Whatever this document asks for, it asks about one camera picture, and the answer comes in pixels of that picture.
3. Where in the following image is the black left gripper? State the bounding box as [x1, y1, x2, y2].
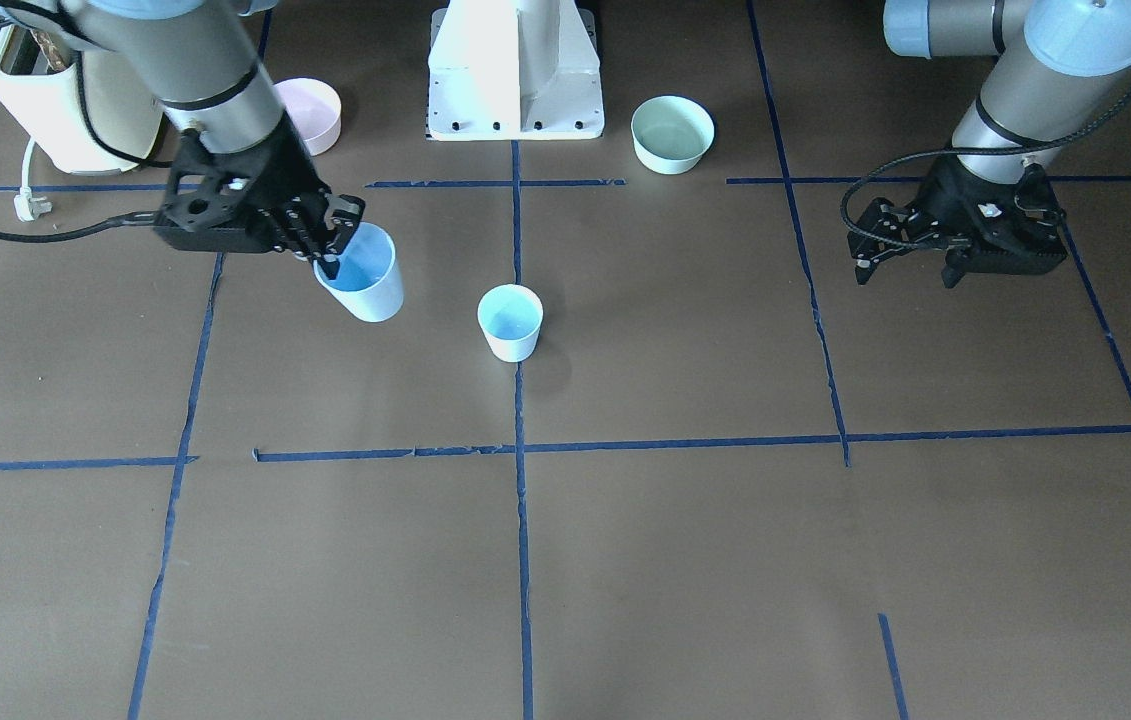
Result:
[847, 151, 1068, 290]

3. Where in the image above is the blue cup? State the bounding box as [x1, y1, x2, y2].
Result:
[313, 223, 404, 323]
[477, 284, 545, 363]

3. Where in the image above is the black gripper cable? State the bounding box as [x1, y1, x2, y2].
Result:
[840, 40, 1131, 251]
[0, 0, 176, 245]

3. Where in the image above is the cream white toaster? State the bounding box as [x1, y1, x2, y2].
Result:
[0, 26, 164, 176]

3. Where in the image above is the pale green bowl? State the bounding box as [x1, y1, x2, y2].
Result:
[630, 95, 716, 176]

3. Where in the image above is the white toaster power cord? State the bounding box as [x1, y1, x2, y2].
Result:
[14, 137, 54, 223]

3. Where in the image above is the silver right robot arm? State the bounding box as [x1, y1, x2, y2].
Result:
[0, 1, 365, 281]

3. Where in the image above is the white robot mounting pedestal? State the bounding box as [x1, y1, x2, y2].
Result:
[425, 1, 606, 142]

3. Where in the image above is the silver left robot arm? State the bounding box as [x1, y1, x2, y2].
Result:
[840, 1, 1131, 288]

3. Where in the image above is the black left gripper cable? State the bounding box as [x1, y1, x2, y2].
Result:
[840, 40, 1131, 251]

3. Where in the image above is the toasted bread slice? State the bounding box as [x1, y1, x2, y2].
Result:
[29, 29, 72, 73]

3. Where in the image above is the pink bowl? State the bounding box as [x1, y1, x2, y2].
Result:
[274, 77, 344, 156]

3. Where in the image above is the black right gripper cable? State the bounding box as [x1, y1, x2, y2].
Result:
[0, 0, 176, 245]

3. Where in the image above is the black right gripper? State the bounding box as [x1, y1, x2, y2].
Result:
[153, 118, 366, 281]

